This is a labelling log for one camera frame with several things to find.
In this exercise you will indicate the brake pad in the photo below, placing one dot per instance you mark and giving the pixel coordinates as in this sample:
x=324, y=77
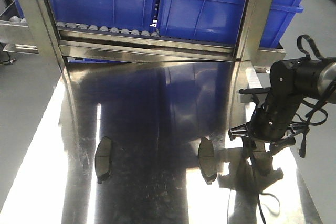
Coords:
x=102, y=160
x=206, y=160
x=262, y=161

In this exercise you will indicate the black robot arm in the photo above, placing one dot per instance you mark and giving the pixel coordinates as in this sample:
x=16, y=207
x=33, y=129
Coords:
x=299, y=88

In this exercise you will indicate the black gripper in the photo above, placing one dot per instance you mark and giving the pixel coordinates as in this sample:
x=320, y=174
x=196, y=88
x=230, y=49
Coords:
x=271, y=122

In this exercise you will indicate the stainless steel rack frame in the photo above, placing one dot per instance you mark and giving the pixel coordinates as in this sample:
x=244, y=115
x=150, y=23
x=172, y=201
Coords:
x=39, y=34

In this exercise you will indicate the right blue plastic bin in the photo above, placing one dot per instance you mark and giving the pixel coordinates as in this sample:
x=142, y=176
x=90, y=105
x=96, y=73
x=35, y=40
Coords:
x=219, y=20

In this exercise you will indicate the grey roller track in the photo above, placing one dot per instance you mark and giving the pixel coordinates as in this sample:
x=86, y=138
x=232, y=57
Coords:
x=104, y=30

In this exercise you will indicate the blue plastic bin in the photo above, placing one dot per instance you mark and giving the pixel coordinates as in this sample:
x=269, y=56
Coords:
x=128, y=14
x=219, y=20

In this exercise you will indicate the left blue plastic bin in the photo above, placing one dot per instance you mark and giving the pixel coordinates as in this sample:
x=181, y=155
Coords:
x=128, y=14

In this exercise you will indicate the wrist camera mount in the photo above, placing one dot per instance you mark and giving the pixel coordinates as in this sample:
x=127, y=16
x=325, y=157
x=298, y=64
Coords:
x=255, y=95

